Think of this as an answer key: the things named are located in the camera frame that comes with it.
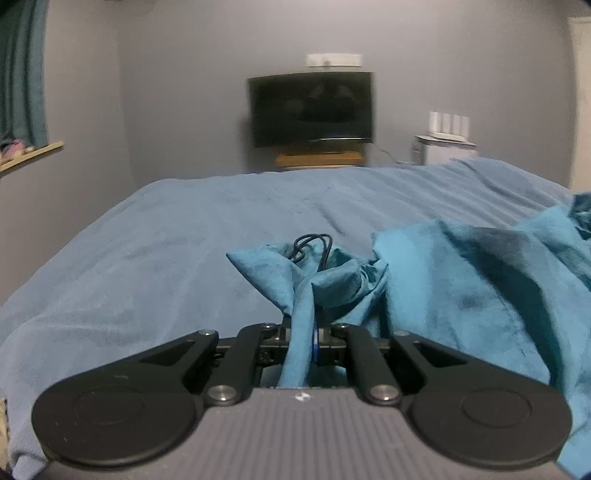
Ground teal jacket garment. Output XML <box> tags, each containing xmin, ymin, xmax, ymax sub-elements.
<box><xmin>228</xmin><ymin>194</ymin><xmax>590</xmax><ymax>477</ymax></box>

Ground blue bed blanket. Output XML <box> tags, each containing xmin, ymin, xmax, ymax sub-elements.
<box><xmin>1</xmin><ymin>159</ymin><xmax>571</xmax><ymax>479</ymax></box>

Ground wooden tv stand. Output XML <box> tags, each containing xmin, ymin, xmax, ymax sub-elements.
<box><xmin>274</xmin><ymin>151</ymin><xmax>366</xmax><ymax>170</ymax></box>

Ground black television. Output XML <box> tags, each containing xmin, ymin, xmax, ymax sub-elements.
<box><xmin>247</xmin><ymin>71</ymin><xmax>374</xmax><ymax>148</ymax></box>

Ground white cabinet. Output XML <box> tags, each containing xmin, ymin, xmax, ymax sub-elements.
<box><xmin>412</xmin><ymin>135</ymin><xmax>478</xmax><ymax>165</ymax></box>

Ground white box above television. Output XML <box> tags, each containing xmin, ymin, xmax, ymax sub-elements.
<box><xmin>305</xmin><ymin>53</ymin><xmax>363</xmax><ymax>68</ymax></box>

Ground wooden window sill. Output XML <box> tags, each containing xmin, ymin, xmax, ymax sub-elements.
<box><xmin>0</xmin><ymin>141</ymin><xmax>64</xmax><ymax>174</ymax></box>

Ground items on window sill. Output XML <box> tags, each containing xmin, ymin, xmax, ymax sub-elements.
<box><xmin>0</xmin><ymin>138</ymin><xmax>34</xmax><ymax>164</ymax></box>

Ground teal curtain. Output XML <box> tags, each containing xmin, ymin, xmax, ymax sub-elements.
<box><xmin>1</xmin><ymin>1</ymin><xmax>49</xmax><ymax>148</ymax></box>

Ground white door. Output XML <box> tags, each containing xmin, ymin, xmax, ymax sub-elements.
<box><xmin>569</xmin><ymin>17</ymin><xmax>591</xmax><ymax>192</ymax></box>

